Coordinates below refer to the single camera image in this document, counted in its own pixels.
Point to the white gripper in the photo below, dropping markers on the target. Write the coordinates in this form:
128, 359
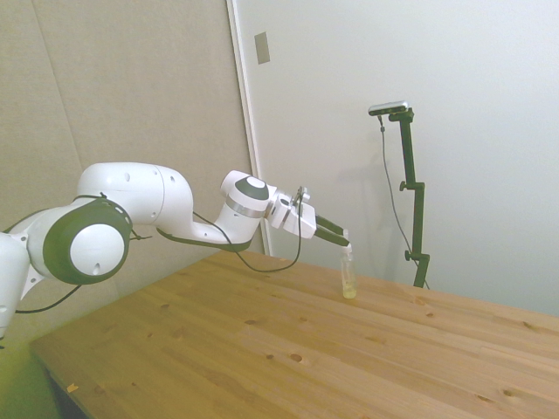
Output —
303, 220

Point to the clear sanitizer pump bottle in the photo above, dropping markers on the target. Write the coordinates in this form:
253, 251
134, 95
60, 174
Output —
348, 279

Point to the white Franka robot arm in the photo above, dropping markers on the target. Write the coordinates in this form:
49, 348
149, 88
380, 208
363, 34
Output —
131, 196

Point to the grey stereo camera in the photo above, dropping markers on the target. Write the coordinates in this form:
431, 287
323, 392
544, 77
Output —
388, 107

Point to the white vertical wall trim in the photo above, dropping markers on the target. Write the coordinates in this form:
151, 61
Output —
244, 87

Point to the grey blank wall plate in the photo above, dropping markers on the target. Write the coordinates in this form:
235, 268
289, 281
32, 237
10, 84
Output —
262, 48

